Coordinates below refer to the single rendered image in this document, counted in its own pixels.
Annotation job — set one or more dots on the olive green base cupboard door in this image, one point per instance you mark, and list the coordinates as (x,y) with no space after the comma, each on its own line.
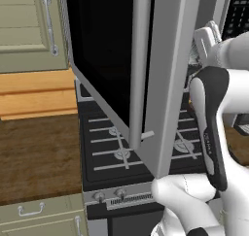
(39,228)

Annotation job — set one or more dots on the black gas stove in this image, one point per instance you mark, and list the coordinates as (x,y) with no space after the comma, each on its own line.
(107,172)

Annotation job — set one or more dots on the grey microwave door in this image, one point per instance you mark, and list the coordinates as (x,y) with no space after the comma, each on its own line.
(103,52)

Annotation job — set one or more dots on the grey microwave with black panel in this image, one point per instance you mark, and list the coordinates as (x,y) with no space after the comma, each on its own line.
(239,10)

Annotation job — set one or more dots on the dark small appliance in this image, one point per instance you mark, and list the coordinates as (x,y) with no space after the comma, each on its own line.
(242,125)

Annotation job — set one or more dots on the olive green drawer front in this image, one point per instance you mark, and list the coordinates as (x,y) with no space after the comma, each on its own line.
(58,209)

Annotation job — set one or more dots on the silver stove knob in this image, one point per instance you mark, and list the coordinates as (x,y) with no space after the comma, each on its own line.
(121,193)
(99,196)

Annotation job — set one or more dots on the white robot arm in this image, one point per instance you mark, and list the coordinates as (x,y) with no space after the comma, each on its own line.
(191,194)

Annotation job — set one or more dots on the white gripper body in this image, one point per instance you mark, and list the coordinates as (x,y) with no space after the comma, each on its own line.
(205,40)

